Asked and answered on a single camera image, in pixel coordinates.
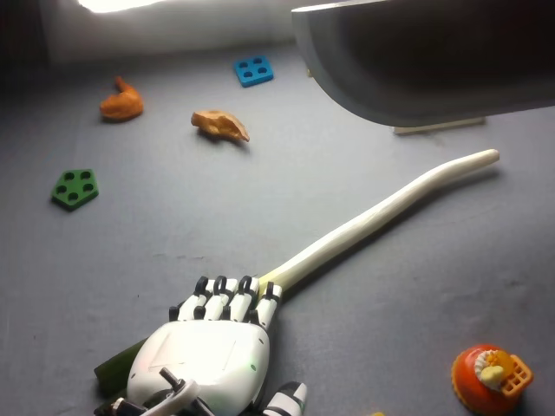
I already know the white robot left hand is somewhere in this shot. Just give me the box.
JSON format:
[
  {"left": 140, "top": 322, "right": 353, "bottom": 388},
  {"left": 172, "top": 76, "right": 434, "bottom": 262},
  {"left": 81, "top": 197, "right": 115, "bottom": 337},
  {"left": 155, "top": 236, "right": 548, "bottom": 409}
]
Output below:
[{"left": 125, "top": 275, "right": 309, "bottom": 416}]

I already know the long white green leek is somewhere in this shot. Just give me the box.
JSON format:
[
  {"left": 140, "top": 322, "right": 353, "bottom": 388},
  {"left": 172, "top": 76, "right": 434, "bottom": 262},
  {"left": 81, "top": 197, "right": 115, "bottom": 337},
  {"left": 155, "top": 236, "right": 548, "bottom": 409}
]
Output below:
[{"left": 94, "top": 148, "right": 500, "bottom": 398}]

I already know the green pentagon wooden block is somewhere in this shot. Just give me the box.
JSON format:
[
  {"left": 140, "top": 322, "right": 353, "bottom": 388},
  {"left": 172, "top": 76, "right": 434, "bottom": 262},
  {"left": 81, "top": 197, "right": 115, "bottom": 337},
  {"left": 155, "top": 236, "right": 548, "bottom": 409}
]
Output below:
[{"left": 50, "top": 167, "right": 100, "bottom": 212}]

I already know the toy fried chicken wing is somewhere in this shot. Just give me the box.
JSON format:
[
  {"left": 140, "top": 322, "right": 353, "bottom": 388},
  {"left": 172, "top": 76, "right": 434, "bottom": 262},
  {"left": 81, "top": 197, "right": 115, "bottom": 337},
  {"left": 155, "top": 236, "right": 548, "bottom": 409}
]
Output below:
[{"left": 191, "top": 108, "right": 251, "bottom": 144}]

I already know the toy fried chicken drumstick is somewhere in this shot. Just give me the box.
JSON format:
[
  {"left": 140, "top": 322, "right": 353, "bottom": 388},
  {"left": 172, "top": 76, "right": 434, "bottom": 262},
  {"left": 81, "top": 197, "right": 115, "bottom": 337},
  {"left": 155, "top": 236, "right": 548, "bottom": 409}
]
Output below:
[{"left": 99, "top": 75, "right": 144, "bottom": 123}]

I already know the orange toy cake with waffle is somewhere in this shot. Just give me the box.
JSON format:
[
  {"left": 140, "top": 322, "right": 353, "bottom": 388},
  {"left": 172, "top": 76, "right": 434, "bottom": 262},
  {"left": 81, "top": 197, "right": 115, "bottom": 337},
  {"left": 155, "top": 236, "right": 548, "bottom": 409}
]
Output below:
[{"left": 450, "top": 343, "right": 535, "bottom": 415}]

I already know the blue square four-hole block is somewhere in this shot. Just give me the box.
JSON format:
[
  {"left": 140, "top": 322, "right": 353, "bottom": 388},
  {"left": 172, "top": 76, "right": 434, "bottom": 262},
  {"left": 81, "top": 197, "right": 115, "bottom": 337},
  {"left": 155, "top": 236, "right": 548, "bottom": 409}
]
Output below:
[{"left": 232, "top": 55, "right": 275, "bottom": 88}]

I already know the wooden peg board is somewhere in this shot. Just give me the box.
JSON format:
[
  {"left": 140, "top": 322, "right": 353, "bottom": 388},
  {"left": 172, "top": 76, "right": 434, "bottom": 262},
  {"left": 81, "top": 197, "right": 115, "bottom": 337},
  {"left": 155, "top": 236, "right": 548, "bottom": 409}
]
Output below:
[{"left": 392, "top": 115, "right": 486, "bottom": 136}]

